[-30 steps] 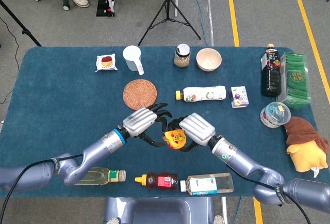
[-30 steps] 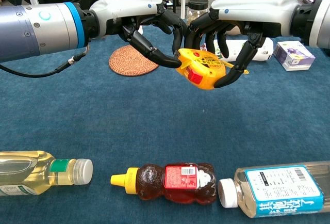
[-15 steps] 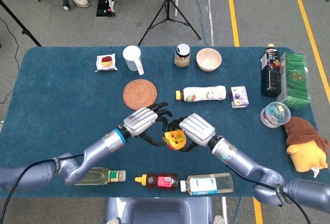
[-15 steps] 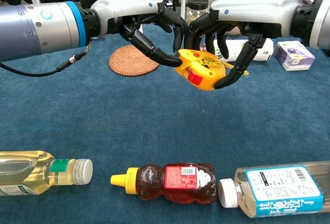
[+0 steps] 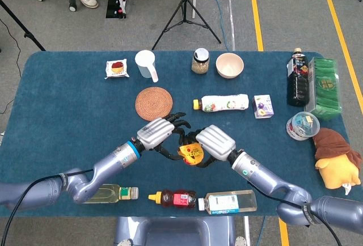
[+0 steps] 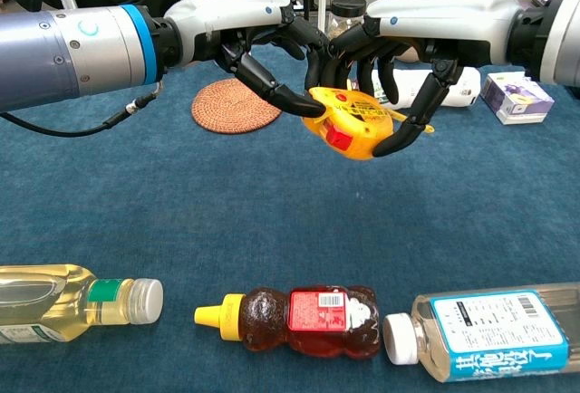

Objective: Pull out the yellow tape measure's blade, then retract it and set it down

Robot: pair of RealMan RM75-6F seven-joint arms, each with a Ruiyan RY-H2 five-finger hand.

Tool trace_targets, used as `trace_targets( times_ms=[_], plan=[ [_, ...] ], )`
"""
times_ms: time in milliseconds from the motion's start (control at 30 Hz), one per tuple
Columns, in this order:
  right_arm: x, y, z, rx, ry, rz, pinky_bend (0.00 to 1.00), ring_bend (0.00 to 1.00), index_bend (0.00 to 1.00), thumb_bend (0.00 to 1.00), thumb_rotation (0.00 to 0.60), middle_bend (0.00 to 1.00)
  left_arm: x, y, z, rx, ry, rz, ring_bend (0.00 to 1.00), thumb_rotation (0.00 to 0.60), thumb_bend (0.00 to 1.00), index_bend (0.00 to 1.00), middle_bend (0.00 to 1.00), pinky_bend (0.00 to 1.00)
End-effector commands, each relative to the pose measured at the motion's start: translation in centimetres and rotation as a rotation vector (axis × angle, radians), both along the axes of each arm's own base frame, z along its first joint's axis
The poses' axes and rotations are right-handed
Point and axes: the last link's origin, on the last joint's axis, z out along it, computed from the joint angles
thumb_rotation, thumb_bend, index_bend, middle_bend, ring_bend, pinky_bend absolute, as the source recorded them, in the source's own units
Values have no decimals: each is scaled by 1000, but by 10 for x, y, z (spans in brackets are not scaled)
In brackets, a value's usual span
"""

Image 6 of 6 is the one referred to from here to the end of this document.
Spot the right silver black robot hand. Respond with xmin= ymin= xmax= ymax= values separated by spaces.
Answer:
xmin=328 ymin=0 xmax=523 ymax=158

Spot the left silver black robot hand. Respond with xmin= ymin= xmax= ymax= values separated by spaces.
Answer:
xmin=153 ymin=0 xmax=345 ymax=119

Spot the yellow tape measure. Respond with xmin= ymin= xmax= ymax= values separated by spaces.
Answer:
xmin=301 ymin=86 xmax=435 ymax=161

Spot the white-labelled bottle with yellow cap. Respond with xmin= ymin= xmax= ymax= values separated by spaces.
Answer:
xmin=371 ymin=66 xmax=482 ymax=111

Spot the round woven rattan coaster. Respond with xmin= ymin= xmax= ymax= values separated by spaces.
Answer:
xmin=190 ymin=77 xmax=283 ymax=135

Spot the glass jar with black lid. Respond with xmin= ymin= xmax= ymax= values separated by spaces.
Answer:
xmin=329 ymin=0 xmax=367 ymax=43

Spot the small purple carton box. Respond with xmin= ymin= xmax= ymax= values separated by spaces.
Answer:
xmin=479 ymin=71 xmax=556 ymax=126

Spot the blue table cover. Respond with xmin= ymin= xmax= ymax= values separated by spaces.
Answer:
xmin=0 ymin=43 xmax=580 ymax=393

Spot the bear-shaped honey bottle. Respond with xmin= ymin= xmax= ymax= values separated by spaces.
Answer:
xmin=194 ymin=284 xmax=381 ymax=360

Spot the clear square bottle blue label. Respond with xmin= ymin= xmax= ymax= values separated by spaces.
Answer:
xmin=382 ymin=282 xmax=580 ymax=384

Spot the yellow oil bottle white cap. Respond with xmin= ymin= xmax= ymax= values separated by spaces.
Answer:
xmin=0 ymin=264 xmax=165 ymax=345

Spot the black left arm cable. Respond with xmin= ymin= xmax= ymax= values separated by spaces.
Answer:
xmin=0 ymin=80 xmax=164 ymax=139

